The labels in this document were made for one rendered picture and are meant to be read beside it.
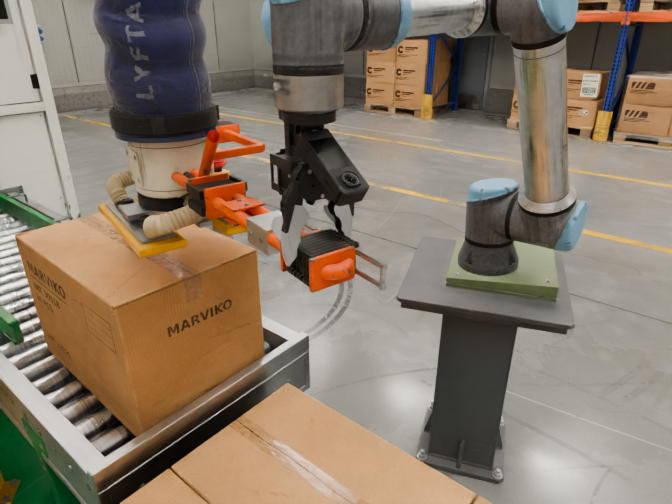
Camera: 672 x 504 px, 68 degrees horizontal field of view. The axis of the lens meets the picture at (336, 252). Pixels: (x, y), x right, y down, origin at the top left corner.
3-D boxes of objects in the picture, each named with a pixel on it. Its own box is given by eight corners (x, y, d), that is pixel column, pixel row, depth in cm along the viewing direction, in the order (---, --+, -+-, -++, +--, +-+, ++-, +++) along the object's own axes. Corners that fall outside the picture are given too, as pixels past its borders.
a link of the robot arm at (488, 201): (478, 222, 169) (481, 172, 161) (528, 233, 158) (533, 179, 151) (455, 237, 159) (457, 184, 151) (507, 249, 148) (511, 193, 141)
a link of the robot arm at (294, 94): (358, 73, 63) (292, 78, 57) (357, 113, 65) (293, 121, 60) (318, 68, 69) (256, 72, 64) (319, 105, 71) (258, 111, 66)
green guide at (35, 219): (-9, 203, 286) (-13, 188, 282) (11, 199, 293) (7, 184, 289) (144, 291, 193) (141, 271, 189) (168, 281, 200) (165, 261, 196)
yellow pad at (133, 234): (98, 211, 125) (94, 192, 123) (138, 203, 131) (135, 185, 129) (140, 259, 101) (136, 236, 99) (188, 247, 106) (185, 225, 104)
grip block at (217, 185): (187, 208, 99) (183, 179, 96) (232, 198, 104) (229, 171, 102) (204, 220, 93) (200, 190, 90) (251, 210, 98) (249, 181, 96)
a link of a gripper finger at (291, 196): (298, 233, 70) (317, 174, 69) (305, 237, 69) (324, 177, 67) (270, 228, 67) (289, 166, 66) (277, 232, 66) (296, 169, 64)
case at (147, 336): (47, 349, 160) (13, 234, 143) (160, 301, 187) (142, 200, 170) (143, 445, 124) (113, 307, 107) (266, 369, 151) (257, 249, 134)
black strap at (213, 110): (99, 123, 113) (96, 104, 112) (197, 112, 126) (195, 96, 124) (129, 141, 97) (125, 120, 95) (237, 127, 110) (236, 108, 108)
